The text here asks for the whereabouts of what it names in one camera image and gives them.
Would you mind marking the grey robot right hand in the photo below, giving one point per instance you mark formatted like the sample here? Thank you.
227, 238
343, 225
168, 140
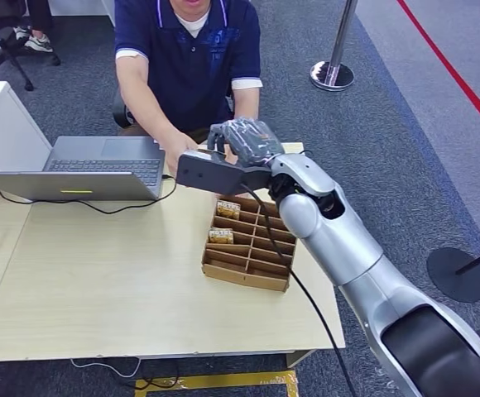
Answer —
250, 140

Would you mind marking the person's right hand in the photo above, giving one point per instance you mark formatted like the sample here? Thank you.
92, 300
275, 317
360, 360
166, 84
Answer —
180, 149

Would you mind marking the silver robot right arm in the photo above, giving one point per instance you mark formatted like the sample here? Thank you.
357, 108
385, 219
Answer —
348, 241

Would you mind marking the person's right forearm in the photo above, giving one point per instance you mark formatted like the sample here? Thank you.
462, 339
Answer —
147, 98

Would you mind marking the person's left forearm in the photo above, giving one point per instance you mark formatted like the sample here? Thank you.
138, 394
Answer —
246, 104

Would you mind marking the person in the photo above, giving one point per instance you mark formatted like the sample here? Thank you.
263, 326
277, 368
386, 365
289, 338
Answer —
37, 43
194, 71

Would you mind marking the cardboard card holder box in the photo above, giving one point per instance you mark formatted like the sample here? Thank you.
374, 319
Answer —
244, 276

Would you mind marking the grey laptop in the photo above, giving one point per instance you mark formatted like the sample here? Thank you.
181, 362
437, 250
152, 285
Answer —
112, 159

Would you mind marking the white box device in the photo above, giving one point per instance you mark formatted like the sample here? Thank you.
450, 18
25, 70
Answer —
4, 131

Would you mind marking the yellow floor tape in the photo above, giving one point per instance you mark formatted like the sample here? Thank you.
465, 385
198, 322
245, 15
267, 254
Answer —
223, 379

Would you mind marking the black office chair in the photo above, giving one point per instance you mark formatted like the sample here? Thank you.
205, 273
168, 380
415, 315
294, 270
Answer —
6, 57

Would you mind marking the red floor tape line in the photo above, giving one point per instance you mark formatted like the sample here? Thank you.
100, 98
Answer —
459, 82

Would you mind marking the black stanchion with black base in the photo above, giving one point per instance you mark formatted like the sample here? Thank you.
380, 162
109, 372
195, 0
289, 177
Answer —
457, 276

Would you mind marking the dark wrist camera mount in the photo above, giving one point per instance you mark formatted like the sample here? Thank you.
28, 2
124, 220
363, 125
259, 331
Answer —
211, 172

